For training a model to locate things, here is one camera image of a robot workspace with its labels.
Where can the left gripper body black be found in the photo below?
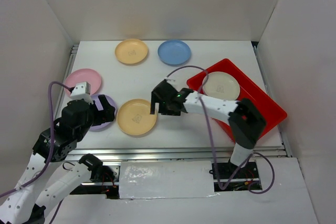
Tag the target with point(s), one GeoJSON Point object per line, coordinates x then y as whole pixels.
{"type": "Point", "coordinates": [97, 117]}

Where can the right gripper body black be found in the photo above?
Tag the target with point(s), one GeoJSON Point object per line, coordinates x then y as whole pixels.
{"type": "Point", "coordinates": [166, 108]}

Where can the purple plastic plate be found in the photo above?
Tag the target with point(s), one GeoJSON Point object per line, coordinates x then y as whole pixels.
{"type": "Point", "coordinates": [100, 108]}

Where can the yellow plastic plate front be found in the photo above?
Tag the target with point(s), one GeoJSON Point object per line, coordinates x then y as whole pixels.
{"type": "Point", "coordinates": [134, 117]}

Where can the yellow plastic plate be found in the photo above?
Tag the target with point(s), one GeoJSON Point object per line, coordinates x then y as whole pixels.
{"type": "Point", "coordinates": [134, 117]}
{"type": "Point", "coordinates": [131, 51]}

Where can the pink plastic plate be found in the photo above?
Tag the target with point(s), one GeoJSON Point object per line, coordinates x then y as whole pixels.
{"type": "Point", "coordinates": [85, 75]}

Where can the cream plastic plate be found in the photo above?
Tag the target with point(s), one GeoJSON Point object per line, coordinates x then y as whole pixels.
{"type": "Point", "coordinates": [221, 85]}

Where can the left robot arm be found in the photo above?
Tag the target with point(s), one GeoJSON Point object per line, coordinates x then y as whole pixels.
{"type": "Point", "coordinates": [31, 201]}

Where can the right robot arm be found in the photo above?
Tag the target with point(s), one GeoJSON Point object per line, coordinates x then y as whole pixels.
{"type": "Point", "coordinates": [242, 117]}

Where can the red plastic bin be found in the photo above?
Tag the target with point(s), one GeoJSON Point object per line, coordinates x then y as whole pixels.
{"type": "Point", "coordinates": [269, 109]}

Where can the blue plastic plate rear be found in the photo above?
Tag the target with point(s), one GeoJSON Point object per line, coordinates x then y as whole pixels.
{"type": "Point", "coordinates": [174, 52]}

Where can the yellow plastic plate rear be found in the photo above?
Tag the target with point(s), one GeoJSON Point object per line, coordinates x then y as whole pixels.
{"type": "Point", "coordinates": [131, 51]}

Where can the white foam board cover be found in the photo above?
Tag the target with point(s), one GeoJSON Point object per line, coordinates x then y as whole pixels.
{"type": "Point", "coordinates": [155, 180]}

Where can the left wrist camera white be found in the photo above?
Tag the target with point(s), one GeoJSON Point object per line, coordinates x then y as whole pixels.
{"type": "Point", "coordinates": [81, 91]}

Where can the aluminium table frame rail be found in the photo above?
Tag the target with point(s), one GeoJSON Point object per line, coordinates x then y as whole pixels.
{"type": "Point", "coordinates": [157, 154]}

